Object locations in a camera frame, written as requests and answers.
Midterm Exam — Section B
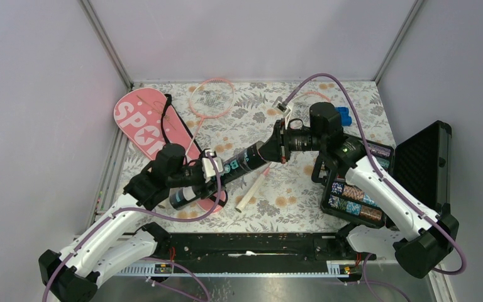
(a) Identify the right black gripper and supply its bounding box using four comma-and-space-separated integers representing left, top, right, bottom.
253, 118, 325, 164

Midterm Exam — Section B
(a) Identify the black shuttlecock tube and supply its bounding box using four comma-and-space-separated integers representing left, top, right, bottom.
169, 141, 267, 210

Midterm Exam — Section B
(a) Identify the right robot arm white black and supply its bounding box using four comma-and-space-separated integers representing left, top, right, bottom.
257, 102, 459, 278

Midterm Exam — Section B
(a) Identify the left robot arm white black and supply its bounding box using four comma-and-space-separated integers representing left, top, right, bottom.
38, 143, 225, 301

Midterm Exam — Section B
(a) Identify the right pink badminton racket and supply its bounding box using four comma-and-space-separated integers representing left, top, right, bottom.
235, 91, 332, 213

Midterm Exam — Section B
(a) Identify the pink badminton racket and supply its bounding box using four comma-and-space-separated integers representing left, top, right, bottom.
186, 78, 235, 155
235, 91, 332, 213

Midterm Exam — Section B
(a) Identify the left pink badminton racket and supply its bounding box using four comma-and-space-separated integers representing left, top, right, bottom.
186, 78, 235, 155

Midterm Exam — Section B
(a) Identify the blue toy car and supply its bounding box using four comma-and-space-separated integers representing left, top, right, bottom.
335, 106, 352, 126

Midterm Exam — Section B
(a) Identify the pink racket bag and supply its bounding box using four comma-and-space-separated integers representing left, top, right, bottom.
113, 86, 228, 214

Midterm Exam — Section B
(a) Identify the black poker chip case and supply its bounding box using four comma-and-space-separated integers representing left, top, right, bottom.
311, 121, 452, 228

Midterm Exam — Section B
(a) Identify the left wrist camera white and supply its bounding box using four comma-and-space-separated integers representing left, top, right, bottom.
201, 148, 224, 180

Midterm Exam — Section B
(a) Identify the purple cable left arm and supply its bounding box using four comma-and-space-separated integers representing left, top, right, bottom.
41, 154, 222, 302

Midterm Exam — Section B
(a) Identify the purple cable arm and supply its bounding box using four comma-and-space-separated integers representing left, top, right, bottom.
283, 73, 468, 302
41, 154, 222, 302

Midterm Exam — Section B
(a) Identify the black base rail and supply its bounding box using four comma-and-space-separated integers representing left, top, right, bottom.
152, 233, 367, 273

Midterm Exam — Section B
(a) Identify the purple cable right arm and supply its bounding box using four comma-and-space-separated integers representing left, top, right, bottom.
283, 73, 468, 302

